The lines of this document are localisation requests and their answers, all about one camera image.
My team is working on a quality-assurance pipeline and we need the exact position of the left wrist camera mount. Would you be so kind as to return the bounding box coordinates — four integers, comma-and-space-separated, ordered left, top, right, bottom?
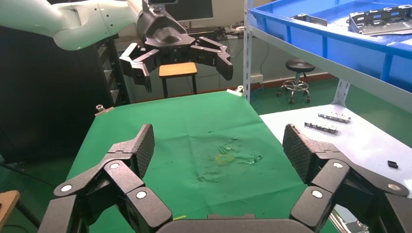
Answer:
142, 0, 179, 13

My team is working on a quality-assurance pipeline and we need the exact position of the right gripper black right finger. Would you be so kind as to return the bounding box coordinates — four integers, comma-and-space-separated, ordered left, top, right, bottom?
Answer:
282, 123, 412, 233

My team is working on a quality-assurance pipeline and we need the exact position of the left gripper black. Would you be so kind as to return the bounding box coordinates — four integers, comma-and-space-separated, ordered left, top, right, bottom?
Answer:
119, 9, 234, 94

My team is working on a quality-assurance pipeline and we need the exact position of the dark office desk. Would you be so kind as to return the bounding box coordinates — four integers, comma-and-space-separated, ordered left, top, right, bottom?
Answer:
185, 23, 246, 41

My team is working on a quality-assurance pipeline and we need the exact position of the wooden seat stool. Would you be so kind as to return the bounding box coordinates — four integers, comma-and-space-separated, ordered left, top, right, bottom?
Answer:
158, 62, 199, 99

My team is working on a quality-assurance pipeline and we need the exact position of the small silver connector strip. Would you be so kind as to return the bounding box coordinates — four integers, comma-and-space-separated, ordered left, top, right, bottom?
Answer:
318, 112, 352, 124
304, 121, 339, 135

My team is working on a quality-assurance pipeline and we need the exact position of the green table cloth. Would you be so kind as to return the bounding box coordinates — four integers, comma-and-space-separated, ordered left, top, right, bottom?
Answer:
66, 90, 340, 233

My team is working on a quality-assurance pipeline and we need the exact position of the black round swivel stool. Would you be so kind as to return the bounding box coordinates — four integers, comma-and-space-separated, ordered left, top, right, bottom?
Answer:
275, 59, 316, 104

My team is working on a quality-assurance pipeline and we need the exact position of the black computer monitor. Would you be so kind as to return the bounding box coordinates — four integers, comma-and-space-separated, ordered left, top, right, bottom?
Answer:
162, 0, 215, 23

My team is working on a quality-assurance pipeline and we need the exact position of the white slotted rack upright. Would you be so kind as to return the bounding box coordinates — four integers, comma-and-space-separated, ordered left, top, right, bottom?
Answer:
331, 78, 351, 107
243, 0, 255, 102

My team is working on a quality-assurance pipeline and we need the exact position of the light wooden board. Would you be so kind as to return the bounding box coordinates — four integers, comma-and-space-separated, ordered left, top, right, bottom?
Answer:
0, 190, 21, 231

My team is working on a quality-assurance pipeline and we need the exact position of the white lower shelf board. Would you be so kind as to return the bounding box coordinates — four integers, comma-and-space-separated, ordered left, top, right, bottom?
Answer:
260, 103, 412, 199

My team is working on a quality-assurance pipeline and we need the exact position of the blue plastic bin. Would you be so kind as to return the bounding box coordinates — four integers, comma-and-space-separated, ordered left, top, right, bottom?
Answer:
250, 0, 412, 94

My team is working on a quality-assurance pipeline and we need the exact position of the silver binder clip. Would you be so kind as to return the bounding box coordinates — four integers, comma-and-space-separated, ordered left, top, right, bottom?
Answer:
328, 205, 370, 233
226, 84, 244, 97
94, 104, 115, 117

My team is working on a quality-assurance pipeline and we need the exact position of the black cabinet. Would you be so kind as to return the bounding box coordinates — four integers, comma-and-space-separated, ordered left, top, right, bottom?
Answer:
0, 25, 131, 163

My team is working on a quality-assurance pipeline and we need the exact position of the sheet metal bracket part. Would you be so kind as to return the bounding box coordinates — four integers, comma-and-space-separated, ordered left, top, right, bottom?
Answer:
291, 13, 328, 27
347, 4, 412, 36

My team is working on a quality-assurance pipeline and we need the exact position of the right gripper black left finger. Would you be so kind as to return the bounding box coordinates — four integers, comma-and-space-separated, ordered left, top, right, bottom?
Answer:
38, 123, 173, 233

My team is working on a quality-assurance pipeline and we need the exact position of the blue cable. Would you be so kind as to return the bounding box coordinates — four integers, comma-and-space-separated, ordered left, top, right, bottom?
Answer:
250, 42, 269, 112

